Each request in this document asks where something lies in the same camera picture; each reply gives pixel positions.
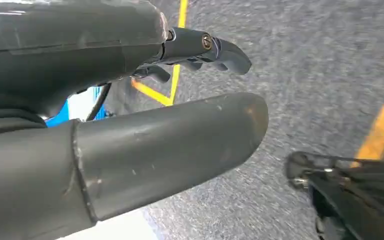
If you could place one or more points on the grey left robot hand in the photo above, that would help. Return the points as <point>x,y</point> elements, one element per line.
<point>145,149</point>

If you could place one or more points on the short yellow floor tape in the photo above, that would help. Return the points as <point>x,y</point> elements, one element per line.
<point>150,93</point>

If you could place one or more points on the white flat board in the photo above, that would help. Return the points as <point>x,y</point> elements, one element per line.
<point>119,228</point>

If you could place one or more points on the long yellow floor tape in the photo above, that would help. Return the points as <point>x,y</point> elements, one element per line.
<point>178,66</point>

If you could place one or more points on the blue glossy panel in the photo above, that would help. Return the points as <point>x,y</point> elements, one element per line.
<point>59,117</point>

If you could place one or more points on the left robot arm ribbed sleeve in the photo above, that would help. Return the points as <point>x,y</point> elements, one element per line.
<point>10,122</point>

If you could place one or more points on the black robot foot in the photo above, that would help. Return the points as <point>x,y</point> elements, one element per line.
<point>354,198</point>

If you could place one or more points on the wide orange-yellow floor tape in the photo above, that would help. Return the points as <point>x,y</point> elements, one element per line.
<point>382,129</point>

